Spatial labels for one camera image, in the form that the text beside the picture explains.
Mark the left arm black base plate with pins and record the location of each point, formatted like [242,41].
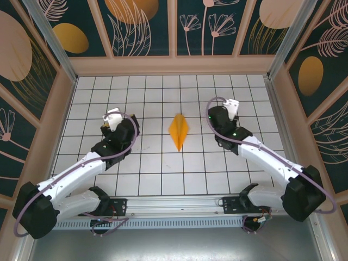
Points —
[119,205]

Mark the aluminium corner post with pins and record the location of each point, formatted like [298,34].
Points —
[288,38]
[54,46]

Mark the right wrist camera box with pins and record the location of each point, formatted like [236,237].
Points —
[232,107]

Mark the grey metal sheet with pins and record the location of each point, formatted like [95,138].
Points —
[174,244]

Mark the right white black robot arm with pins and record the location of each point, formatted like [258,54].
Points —
[272,163]

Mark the aluminium side rail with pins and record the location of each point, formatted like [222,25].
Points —
[282,130]

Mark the aluminium mounting rail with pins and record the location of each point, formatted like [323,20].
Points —
[174,204]

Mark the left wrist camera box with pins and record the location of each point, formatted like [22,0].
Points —
[114,119]

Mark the orange square paper sheet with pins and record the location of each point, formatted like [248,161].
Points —
[179,130]

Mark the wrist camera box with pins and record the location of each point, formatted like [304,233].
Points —
[114,119]
[232,107]

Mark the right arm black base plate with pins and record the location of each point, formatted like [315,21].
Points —
[231,205]

